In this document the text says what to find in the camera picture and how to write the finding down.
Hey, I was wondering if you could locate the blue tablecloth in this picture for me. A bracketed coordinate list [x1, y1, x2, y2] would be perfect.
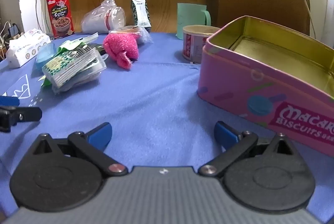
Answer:
[0, 31, 334, 224]

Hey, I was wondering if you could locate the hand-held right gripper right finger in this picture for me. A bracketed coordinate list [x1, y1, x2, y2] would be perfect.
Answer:
[199, 121, 294, 177]

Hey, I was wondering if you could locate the green tape roll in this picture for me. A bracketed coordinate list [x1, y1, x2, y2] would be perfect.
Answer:
[41, 34, 107, 94]

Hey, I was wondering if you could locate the pink knitted cloth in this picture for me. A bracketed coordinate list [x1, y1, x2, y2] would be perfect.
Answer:
[103, 31, 139, 70]

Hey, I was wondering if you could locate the dark small device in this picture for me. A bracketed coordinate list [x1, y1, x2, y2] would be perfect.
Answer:
[8, 24, 21, 38]

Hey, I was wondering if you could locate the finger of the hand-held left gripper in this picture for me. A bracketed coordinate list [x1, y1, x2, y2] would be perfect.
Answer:
[0, 106, 43, 133]
[0, 95, 20, 108]

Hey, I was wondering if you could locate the pack of cotton swabs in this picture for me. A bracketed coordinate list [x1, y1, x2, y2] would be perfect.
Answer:
[108, 26, 153, 44]

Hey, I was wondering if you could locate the clear bag of plastic cups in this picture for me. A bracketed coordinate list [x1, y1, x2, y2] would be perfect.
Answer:
[81, 0, 126, 33]

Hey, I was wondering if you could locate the round can with pink label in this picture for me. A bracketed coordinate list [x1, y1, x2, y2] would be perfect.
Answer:
[182, 25, 222, 64]

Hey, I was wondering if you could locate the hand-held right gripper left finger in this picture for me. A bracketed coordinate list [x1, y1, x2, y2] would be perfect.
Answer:
[33, 122, 128, 176]

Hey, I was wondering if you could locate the green and white drink carton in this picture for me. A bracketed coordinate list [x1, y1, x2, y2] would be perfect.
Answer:
[131, 0, 152, 33]

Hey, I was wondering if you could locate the pink tin box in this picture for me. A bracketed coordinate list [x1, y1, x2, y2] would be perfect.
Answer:
[197, 15, 334, 157]

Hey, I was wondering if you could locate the mint green plastic cup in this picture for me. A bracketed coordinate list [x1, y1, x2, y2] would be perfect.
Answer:
[176, 3, 211, 40]

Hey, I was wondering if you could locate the red snack packet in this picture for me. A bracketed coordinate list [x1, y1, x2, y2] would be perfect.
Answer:
[46, 0, 75, 38]

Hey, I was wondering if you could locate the white tissue pack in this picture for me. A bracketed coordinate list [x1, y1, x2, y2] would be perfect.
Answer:
[6, 29, 52, 68]

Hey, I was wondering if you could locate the blue plastic case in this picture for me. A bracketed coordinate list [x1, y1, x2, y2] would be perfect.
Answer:
[35, 43, 57, 71]

